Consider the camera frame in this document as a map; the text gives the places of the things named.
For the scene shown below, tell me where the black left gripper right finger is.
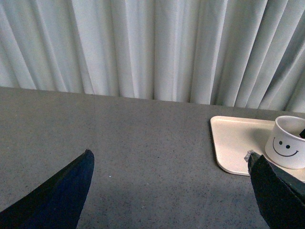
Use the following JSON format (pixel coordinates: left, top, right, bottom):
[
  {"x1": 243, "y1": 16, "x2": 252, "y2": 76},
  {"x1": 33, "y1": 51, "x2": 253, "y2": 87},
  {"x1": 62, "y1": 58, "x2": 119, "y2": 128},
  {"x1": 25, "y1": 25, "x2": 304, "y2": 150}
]
[{"x1": 244, "y1": 150, "x2": 305, "y2": 229}]

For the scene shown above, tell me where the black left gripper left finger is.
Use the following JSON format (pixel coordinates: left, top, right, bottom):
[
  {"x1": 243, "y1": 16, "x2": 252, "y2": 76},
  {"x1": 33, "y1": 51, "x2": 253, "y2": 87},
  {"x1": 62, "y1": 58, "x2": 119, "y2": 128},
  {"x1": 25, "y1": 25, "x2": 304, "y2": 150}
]
[{"x1": 0, "y1": 150, "x2": 94, "y2": 229}]

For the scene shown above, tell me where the white smiley mug black handle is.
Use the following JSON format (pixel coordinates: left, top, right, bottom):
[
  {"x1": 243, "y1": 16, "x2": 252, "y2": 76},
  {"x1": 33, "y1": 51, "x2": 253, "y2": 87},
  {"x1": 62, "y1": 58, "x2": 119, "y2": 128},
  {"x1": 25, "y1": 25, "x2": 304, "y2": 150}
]
[{"x1": 265, "y1": 115, "x2": 305, "y2": 169}]

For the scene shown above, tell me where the cream rectangular plate tray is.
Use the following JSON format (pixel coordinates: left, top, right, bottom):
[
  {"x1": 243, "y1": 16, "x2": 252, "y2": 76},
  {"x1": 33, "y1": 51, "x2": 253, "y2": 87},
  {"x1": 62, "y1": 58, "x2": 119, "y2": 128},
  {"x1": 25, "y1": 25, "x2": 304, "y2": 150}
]
[{"x1": 210, "y1": 116, "x2": 305, "y2": 181}]

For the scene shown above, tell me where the white pleated curtain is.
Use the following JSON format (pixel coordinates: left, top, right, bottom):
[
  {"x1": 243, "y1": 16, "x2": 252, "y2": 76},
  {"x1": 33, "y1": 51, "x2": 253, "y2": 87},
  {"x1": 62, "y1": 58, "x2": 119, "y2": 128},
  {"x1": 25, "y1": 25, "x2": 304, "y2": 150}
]
[{"x1": 0, "y1": 0, "x2": 305, "y2": 112}]

